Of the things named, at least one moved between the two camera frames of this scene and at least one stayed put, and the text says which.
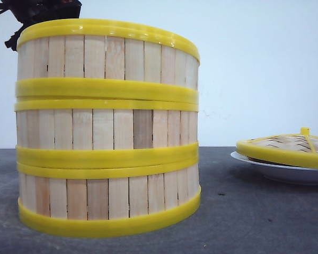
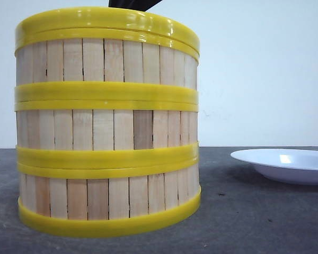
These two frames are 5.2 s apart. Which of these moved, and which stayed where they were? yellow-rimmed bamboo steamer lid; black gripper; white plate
Moved: black gripper; yellow-rimmed bamboo steamer lid
Stayed: white plate
